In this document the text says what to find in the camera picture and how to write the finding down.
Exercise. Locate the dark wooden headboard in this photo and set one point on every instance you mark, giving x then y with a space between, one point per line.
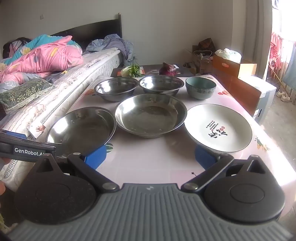
92 30

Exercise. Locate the stainless steel bowl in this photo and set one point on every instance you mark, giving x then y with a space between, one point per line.
160 84
115 89

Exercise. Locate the white ceramic plate with print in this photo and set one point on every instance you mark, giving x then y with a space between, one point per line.
231 125

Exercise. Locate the brown cardboard box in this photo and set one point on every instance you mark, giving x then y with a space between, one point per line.
231 67

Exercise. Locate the large stainless steel plate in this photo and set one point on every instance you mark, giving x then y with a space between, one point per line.
150 115
78 129

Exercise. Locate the white appliance box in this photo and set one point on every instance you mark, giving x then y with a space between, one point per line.
266 92

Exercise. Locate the napa cabbage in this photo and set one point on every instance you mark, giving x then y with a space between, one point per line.
133 70

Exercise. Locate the teal ceramic bowl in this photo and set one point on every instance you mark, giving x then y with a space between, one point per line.
200 90

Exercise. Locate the open cardboard box with clutter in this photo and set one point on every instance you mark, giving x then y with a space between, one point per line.
201 62

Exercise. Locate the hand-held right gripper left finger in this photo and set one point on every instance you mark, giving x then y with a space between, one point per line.
94 158

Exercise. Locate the dark cloth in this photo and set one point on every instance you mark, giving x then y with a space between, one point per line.
16 45

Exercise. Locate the grey-blue crumpled clothes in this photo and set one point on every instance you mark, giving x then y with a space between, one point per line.
115 44

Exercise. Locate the pink hanging clothes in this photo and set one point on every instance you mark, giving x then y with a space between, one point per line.
277 51

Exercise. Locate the green leaf-print pillow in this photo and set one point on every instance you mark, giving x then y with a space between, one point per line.
25 90

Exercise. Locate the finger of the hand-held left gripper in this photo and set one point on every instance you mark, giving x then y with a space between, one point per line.
30 150

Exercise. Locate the pink floral quilt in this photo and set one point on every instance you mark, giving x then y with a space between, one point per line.
46 58

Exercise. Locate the mattress label card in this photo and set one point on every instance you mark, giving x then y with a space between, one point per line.
38 132

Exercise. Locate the brown bag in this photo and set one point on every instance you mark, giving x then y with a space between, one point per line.
207 44

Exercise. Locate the red cabbage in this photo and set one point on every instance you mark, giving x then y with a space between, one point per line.
168 69

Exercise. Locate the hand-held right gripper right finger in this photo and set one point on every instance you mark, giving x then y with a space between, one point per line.
204 158

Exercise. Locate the white shoes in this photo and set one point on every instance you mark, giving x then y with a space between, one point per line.
284 96

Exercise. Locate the dark low table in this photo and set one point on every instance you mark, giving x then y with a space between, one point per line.
151 68

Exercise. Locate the white plastic bag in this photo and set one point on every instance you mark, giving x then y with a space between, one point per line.
227 54

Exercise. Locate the person's left hand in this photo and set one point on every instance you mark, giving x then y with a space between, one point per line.
1 188

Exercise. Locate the white mattress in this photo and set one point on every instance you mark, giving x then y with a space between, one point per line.
78 71

